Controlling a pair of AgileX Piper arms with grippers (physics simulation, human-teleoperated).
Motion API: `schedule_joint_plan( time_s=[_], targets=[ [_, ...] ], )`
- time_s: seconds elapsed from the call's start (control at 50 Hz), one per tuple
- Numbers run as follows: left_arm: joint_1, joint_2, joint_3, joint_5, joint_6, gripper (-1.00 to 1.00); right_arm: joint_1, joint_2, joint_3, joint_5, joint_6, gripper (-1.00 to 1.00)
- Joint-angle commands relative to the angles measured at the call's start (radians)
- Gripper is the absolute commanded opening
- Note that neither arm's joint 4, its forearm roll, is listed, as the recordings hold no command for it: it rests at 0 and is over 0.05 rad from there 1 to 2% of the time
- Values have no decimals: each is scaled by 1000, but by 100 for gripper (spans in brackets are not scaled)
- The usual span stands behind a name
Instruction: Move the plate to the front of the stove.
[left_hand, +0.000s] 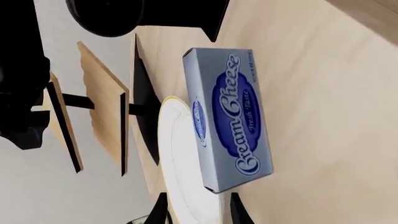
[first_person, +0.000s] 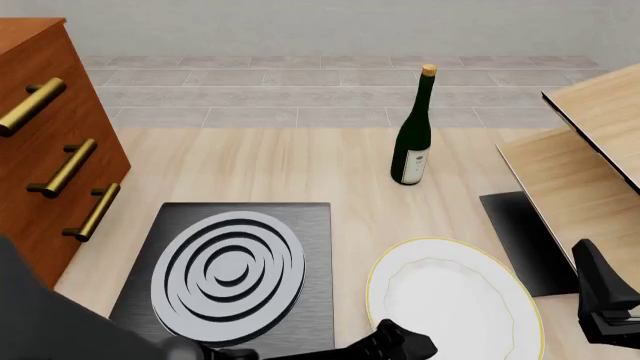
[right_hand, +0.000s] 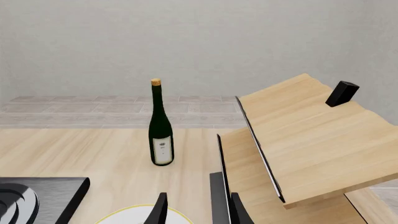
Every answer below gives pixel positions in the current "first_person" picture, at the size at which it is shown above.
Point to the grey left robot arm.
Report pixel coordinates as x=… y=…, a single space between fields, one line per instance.
x=55 y=315

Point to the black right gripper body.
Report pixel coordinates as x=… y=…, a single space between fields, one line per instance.
x=607 y=320

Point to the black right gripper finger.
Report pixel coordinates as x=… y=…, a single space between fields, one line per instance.
x=597 y=273

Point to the flat black stove plate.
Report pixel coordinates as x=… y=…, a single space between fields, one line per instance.
x=227 y=270

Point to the red-brown wooden cabinet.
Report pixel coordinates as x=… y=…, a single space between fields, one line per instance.
x=55 y=123

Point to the white plate gold rim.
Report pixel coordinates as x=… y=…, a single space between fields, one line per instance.
x=450 y=300

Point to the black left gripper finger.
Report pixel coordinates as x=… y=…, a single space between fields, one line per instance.
x=400 y=343

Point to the dark green wine bottle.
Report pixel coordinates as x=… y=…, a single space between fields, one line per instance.
x=413 y=142

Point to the pale wooden rack black base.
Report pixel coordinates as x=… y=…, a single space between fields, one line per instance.
x=575 y=176

